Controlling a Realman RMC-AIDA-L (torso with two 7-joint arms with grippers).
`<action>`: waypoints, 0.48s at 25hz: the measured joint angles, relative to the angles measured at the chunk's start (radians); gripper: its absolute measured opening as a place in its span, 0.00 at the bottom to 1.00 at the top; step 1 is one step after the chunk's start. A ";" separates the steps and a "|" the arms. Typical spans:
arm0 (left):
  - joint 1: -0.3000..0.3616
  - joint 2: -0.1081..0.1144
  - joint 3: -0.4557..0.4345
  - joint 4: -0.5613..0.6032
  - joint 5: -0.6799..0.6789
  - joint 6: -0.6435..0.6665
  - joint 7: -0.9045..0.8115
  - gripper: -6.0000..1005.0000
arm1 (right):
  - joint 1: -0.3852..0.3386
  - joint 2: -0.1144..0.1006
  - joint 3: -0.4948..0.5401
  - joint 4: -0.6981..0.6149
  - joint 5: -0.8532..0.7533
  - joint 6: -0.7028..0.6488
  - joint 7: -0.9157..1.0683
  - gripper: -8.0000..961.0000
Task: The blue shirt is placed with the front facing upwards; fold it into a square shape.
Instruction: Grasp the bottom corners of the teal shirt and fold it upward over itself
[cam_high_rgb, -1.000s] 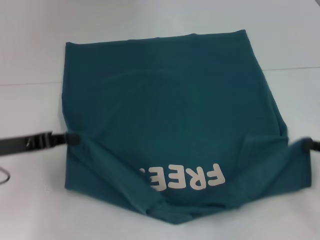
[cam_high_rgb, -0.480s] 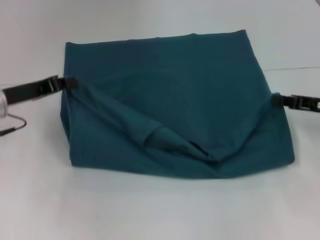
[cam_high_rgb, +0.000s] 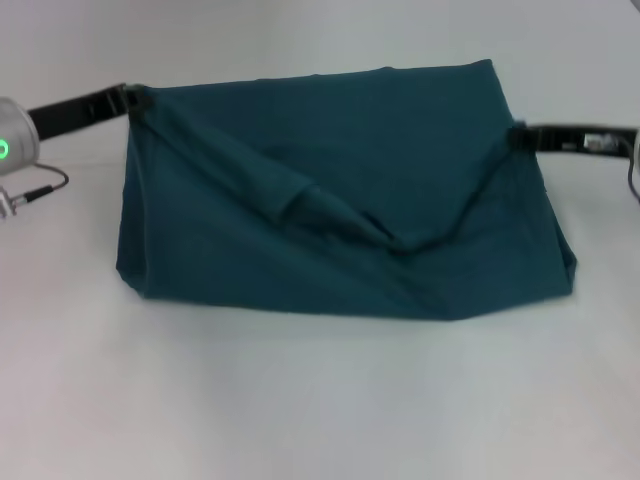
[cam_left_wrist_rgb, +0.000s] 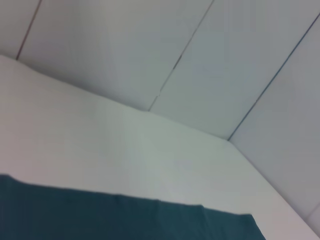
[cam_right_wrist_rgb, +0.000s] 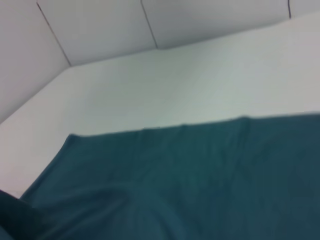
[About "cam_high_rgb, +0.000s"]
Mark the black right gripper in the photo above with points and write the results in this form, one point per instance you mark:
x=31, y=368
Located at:
x=585, y=140

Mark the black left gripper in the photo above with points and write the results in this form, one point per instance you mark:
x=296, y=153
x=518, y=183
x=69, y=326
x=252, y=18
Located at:
x=75, y=112

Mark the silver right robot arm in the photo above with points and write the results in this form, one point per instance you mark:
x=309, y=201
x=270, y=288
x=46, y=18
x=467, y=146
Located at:
x=636, y=150

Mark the teal FREE print T-shirt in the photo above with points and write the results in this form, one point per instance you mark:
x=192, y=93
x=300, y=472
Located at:
x=340, y=200

